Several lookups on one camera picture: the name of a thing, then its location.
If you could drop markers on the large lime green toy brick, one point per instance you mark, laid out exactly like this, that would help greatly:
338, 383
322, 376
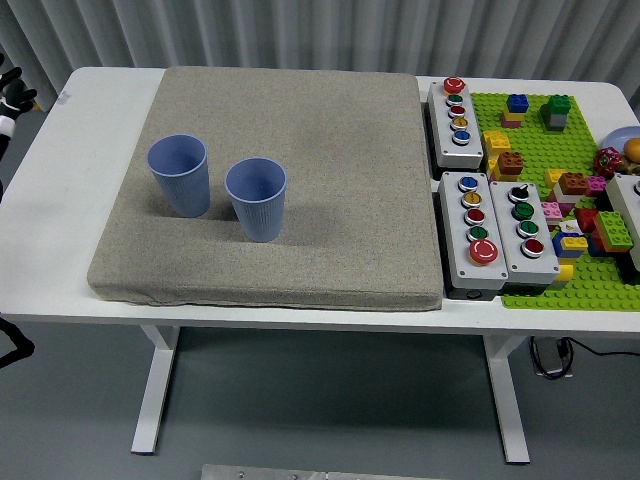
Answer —
614, 227

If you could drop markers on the grey power adapter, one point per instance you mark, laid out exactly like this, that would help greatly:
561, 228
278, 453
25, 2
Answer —
549, 356

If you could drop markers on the flat pink toy brick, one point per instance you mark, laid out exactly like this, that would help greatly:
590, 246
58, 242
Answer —
510, 124

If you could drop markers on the blue ribbed plastic cup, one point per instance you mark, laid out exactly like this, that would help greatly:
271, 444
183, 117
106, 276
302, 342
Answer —
185, 190
260, 215

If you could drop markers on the white table leg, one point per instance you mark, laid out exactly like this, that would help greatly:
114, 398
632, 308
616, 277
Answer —
155, 390
507, 400

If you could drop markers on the brown toy brick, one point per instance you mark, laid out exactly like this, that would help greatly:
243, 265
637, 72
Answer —
511, 164
574, 183

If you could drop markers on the lime green brick baseplate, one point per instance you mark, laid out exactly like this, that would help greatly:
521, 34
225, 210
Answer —
535, 150

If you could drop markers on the flat yellow toy brick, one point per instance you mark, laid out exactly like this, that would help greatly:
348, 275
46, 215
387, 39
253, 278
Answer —
512, 117

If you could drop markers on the lavender plate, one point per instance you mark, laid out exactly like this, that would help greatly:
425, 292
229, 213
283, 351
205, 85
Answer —
617, 136

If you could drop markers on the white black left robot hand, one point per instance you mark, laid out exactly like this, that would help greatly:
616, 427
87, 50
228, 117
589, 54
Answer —
12, 95

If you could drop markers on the dark green toy brick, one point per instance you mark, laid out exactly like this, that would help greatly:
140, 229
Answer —
557, 106

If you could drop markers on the four-control grey switch box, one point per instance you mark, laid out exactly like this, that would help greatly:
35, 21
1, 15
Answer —
505, 235

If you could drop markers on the grey toy brick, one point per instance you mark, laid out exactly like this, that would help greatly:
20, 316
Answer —
557, 122

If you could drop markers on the orange toy bun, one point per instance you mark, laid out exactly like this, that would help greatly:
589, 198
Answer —
633, 150

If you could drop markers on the five-button grey control box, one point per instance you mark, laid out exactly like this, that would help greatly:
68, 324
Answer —
450, 145
457, 235

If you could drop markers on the grey-brown fabric mat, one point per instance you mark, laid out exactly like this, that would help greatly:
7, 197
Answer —
325, 200

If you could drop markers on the white pleated curtain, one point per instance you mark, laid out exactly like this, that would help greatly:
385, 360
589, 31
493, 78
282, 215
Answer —
250, 30

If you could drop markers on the blue toy brick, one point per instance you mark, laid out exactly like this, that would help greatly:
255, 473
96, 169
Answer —
559, 247
517, 104
597, 247

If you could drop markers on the magenta toy brick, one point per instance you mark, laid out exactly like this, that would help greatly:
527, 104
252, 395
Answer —
596, 186

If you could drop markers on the white toy brick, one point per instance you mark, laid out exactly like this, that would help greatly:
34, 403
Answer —
565, 196

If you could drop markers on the red toy brick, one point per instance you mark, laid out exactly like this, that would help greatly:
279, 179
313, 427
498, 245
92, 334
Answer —
586, 220

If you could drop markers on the red toy valve wheel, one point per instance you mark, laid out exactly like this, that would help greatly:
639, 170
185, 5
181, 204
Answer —
607, 161

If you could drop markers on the small table label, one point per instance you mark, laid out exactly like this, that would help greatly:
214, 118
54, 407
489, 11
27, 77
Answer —
62, 98

